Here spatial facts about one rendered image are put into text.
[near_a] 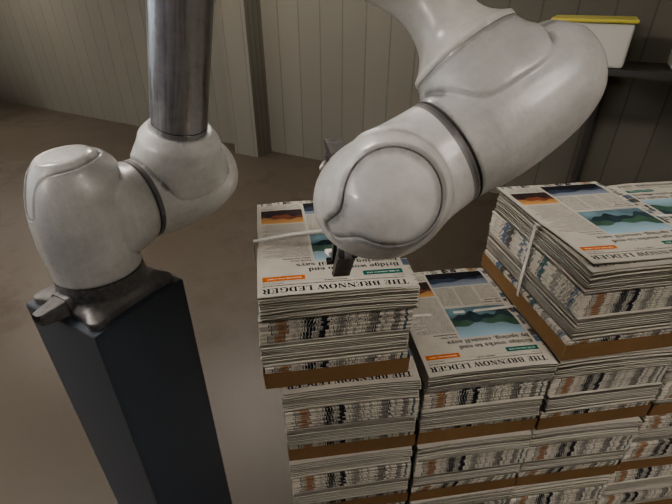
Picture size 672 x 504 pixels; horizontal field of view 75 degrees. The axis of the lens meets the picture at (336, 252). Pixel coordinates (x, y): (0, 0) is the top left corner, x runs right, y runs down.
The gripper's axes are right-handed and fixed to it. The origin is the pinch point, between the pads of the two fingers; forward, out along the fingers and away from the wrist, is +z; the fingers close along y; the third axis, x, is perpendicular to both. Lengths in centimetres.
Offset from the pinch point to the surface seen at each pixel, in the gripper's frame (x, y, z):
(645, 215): 72, 5, 18
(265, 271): -11.7, 10.3, 8.2
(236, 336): -35, 58, 150
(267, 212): -11.3, -0.7, 30.1
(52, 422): -105, 77, 113
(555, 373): 48, 38, 15
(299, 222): -4.4, 2.0, 25.1
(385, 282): 9.1, 13.3, 3.6
